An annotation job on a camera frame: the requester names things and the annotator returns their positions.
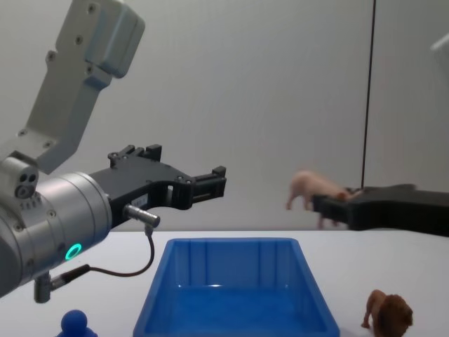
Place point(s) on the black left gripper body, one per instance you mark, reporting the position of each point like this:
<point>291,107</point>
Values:
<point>147,182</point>

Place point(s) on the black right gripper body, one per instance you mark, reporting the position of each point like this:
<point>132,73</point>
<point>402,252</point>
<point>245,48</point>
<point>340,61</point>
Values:
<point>396,209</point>

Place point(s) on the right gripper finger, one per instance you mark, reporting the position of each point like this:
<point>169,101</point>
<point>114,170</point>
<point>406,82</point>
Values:
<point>355,191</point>
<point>331,209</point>

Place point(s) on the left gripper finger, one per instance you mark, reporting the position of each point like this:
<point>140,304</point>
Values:
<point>210,186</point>
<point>137,151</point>

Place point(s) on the pink toy pig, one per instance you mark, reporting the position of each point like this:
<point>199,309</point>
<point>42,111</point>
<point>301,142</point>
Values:
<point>308,184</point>

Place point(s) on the brown toy lion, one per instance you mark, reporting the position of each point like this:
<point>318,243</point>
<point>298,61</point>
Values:
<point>391,314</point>

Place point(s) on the blue plastic bin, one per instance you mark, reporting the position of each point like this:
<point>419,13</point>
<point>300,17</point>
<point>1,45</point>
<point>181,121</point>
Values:
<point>238,302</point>

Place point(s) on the blue toy figure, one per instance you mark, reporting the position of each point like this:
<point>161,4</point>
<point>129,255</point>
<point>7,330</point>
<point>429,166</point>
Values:
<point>74,323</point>

